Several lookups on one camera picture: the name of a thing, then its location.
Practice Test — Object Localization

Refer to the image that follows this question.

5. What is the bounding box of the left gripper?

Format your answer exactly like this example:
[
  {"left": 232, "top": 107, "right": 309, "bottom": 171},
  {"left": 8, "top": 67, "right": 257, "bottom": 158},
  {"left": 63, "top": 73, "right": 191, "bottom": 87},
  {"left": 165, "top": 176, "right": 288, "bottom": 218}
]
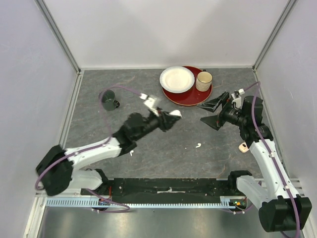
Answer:
[{"left": 134, "top": 108, "right": 181, "bottom": 141}]

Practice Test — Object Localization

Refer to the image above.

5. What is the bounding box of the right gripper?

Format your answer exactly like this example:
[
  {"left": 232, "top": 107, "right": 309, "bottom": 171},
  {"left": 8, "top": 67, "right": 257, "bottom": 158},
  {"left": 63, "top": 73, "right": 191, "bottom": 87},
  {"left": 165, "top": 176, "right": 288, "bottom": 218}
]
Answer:
[{"left": 197, "top": 91, "right": 247, "bottom": 131}]

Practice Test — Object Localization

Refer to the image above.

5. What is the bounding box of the white charging case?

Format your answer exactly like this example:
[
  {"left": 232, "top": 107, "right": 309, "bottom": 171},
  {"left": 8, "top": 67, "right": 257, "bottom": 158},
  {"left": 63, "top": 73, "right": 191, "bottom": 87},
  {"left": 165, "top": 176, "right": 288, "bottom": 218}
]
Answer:
[{"left": 169, "top": 110, "right": 182, "bottom": 118}]

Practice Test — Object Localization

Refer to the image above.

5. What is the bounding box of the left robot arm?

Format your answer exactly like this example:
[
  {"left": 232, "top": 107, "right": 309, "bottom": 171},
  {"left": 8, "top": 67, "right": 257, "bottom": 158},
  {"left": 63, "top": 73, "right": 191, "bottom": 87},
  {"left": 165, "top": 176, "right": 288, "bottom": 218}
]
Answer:
[{"left": 36, "top": 110, "right": 182, "bottom": 196}]

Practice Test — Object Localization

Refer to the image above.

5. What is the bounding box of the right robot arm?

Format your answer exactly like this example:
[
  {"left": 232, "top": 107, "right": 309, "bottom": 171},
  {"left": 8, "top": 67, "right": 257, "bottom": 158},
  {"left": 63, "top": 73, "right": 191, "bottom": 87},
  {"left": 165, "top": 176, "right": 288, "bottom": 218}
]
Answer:
[{"left": 198, "top": 92, "right": 312, "bottom": 232}]

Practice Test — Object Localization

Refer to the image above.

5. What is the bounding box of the beige small charging case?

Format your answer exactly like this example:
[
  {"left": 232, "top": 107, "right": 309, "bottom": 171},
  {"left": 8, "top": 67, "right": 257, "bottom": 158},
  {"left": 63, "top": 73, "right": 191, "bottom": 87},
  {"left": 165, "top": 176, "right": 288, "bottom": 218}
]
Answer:
[{"left": 238, "top": 142, "right": 249, "bottom": 153}]

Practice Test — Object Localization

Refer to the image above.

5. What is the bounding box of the red round tray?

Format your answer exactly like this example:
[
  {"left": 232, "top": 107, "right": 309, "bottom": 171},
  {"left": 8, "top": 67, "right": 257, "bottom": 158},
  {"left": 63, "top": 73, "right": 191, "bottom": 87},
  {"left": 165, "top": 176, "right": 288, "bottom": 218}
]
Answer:
[{"left": 162, "top": 66, "right": 212, "bottom": 106}]

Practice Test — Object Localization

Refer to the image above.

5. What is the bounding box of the cream ceramic cup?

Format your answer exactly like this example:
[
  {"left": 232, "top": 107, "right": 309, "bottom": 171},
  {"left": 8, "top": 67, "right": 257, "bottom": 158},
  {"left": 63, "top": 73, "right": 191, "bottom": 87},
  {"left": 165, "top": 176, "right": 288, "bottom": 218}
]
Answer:
[{"left": 196, "top": 71, "right": 212, "bottom": 92}]

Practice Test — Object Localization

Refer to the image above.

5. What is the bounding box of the dark green mug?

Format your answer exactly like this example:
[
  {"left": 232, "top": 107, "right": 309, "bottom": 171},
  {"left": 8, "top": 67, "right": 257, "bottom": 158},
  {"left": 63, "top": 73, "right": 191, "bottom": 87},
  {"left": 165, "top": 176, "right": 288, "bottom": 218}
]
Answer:
[{"left": 99, "top": 89, "right": 120, "bottom": 111}]

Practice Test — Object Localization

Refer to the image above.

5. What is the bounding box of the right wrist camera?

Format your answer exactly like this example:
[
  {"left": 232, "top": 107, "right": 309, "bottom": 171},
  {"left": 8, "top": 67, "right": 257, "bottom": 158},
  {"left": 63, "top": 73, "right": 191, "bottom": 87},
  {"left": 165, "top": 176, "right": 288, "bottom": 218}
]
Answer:
[{"left": 231, "top": 88, "right": 245, "bottom": 109}]

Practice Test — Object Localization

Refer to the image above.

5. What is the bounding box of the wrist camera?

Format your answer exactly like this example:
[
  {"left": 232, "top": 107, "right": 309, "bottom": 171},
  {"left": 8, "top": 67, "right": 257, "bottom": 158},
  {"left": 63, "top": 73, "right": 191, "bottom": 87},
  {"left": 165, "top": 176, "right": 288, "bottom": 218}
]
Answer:
[
  {"left": 231, "top": 88, "right": 245, "bottom": 109},
  {"left": 144, "top": 95, "right": 160, "bottom": 117}
]

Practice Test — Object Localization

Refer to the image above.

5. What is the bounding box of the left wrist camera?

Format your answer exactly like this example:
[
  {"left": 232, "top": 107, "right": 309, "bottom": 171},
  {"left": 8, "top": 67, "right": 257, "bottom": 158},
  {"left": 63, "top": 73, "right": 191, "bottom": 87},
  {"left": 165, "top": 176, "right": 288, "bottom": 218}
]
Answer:
[{"left": 144, "top": 95, "right": 160, "bottom": 117}]

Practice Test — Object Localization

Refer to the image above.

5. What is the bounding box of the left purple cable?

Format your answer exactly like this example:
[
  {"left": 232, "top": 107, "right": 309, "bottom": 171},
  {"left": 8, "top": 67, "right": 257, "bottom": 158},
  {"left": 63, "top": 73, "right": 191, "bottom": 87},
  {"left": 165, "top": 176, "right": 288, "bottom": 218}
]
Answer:
[{"left": 36, "top": 84, "right": 148, "bottom": 213}]

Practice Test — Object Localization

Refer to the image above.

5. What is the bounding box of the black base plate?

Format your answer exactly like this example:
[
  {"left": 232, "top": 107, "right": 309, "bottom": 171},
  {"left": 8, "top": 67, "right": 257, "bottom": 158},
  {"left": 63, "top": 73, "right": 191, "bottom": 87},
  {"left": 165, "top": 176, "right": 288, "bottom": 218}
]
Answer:
[{"left": 94, "top": 178, "right": 244, "bottom": 204}]

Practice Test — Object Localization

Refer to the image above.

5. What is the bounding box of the grey cable duct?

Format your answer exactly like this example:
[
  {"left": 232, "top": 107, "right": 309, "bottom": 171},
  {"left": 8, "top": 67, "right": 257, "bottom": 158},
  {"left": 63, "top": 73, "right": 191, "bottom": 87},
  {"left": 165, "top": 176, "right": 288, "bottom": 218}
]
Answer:
[{"left": 46, "top": 196, "right": 246, "bottom": 209}]

